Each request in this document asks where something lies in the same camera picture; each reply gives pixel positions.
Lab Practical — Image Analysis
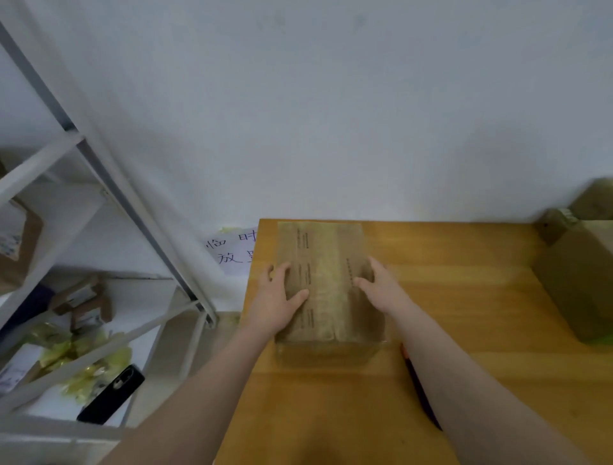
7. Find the grey metal shelf rack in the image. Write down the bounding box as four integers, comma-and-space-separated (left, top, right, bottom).
0, 19, 220, 444

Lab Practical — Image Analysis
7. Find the small open-flap cardboard box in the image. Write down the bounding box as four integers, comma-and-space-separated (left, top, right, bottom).
568, 177, 613, 222

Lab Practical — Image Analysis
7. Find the dark blue bag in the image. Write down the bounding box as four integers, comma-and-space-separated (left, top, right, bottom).
0, 282, 57, 337

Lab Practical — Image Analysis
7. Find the box barcode label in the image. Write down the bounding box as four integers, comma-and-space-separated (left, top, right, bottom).
534, 207, 582, 245

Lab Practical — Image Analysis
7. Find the person's left forearm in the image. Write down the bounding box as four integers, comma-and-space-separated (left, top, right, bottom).
100, 326, 274, 465

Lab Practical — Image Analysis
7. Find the person's left hand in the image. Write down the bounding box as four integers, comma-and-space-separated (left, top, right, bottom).
241, 261, 312, 341

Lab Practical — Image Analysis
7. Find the wooden table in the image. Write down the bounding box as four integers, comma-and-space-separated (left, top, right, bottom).
213, 218, 613, 465

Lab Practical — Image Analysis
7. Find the blue orange tape dispenser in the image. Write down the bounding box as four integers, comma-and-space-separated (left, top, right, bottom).
400, 343, 444, 431

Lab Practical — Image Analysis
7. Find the black mobile phone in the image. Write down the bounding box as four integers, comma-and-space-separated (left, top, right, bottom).
77, 363, 147, 425

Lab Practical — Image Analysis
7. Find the large green-printed cardboard box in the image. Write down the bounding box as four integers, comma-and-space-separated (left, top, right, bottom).
531, 219, 613, 347

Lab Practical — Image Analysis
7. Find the person's right forearm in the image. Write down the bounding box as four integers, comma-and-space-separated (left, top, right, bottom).
393, 307, 595, 465

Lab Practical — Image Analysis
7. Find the white paper wall sign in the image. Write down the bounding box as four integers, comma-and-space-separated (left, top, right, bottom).
205, 227, 261, 279

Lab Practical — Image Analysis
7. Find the yellow plastic bag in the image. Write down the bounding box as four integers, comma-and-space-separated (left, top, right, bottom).
29, 326, 134, 402

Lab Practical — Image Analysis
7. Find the stack of cardboard boxes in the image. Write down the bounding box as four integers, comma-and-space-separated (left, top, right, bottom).
274, 221, 389, 367

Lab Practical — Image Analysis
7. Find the large worn shelf carton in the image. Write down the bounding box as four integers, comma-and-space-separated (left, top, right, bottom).
0, 196, 45, 296

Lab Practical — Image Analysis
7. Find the person's right hand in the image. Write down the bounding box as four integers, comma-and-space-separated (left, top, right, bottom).
351, 255, 420, 324

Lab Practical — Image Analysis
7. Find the small open carton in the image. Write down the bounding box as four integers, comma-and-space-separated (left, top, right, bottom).
50, 278, 116, 332

